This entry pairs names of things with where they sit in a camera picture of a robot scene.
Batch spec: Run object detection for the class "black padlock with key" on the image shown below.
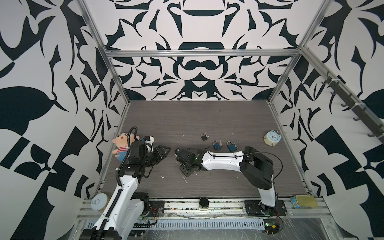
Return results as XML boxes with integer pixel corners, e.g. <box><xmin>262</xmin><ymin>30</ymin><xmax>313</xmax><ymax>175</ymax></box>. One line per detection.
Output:
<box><xmin>201</xmin><ymin>133</ymin><xmax>209</xmax><ymax>141</ymax></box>

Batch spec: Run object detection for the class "blue padlock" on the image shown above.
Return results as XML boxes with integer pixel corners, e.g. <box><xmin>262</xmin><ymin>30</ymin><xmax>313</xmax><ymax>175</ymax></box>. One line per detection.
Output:
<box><xmin>212</xmin><ymin>141</ymin><xmax>223</xmax><ymax>150</ymax></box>
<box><xmin>227</xmin><ymin>141</ymin><xmax>238</xmax><ymax>153</ymax></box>

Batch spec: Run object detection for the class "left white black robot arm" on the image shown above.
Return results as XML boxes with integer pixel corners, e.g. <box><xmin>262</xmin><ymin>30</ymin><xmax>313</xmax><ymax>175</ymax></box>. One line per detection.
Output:
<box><xmin>79</xmin><ymin>141</ymin><xmax>171</xmax><ymax>240</ymax></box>

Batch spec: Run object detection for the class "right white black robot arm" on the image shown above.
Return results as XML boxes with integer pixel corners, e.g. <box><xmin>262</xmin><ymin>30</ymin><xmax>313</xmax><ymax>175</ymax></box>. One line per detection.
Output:
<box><xmin>175</xmin><ymin>147</ymin><xmax>278</xmax><ymax>211</ymax></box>

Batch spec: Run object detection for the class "plush doll striped shirt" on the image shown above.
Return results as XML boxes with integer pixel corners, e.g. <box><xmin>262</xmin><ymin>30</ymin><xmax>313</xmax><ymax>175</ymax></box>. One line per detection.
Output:
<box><xmin>113</xmin><ymin>133</ymin><xmax>140</xmax><ymax>162</ymax></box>

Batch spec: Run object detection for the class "black round knob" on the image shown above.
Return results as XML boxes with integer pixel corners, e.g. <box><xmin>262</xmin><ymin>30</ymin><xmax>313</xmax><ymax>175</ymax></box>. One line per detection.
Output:
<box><xmin>199</xmin><ymin>198</ymin><xmax>210</xmax><ymax>211</ymax></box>

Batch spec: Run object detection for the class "white lid yellow jar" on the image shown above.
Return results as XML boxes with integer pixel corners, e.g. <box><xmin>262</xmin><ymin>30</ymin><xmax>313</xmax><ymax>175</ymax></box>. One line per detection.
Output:
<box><xmin>91</xmin><ymin>193</ymin><xmax>111</xmax><ymax>212</ymax></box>

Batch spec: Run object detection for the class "small blue alarm clock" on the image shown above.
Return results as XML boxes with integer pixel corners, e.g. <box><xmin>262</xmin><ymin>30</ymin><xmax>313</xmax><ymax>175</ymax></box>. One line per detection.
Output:
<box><xmin>263</xmin><ymin>130</ymin><xmax>282</xmax><ymax>147</ymax></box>

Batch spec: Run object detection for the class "green circuit board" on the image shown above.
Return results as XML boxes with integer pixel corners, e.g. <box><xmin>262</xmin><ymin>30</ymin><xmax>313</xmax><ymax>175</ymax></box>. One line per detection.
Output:
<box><xmin>262</xmin><ymin>221</ymin><xmax>284</xmax><ymax>236</ymax></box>

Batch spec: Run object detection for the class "yellow green tin box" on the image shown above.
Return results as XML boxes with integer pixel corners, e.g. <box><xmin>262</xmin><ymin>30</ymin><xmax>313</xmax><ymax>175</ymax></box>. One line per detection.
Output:
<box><xmin>291</xmin><ymin>195</ymin><xmax>318</xmax><ymax>209</ymax></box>

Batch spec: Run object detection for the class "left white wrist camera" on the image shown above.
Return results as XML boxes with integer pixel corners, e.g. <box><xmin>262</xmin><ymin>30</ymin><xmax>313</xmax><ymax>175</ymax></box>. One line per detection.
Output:
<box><xmin>142</xmin><ymin>136</ymin><xmax>155</xmax><ymax>153</ymax></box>

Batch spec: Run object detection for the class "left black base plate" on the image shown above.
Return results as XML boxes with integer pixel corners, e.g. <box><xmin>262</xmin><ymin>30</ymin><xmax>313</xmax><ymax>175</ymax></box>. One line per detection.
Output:
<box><xmin>141</xmin><ymin>200</ymin><xmax>165</xmax><ymax>218</ymax></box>

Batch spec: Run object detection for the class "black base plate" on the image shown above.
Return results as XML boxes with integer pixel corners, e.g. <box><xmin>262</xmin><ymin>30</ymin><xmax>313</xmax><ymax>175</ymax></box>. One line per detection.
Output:
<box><xmin>141</xmin><ymin>200</ymin><xmax>165</xmax><ymax>218</ymax></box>
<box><xmin>244</xmin><ymin>200</ymin><xmax>287</xmax><ymax>218</ymax></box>

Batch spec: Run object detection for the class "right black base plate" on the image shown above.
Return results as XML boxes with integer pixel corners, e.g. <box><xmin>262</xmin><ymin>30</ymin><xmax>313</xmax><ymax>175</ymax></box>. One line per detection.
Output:
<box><xmin>244</xmin><ymin>200</ymin><xmax>287</xmax><ymax>218</ymax></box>

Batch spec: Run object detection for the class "black corrugated cable hose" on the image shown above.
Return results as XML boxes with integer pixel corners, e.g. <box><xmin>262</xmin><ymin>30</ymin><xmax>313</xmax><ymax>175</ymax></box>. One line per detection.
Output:
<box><xmin>92</xmin><ymin>126</ymin><xmax>158</xmax><ymax>240</ymax></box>

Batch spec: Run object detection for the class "wall hook rail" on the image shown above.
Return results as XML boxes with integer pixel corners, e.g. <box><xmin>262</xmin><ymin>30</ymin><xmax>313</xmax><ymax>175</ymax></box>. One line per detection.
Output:
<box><xmin>322</xmin><ymin>71</ymin><xmax>384</xmax><ymax>145</ymax></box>

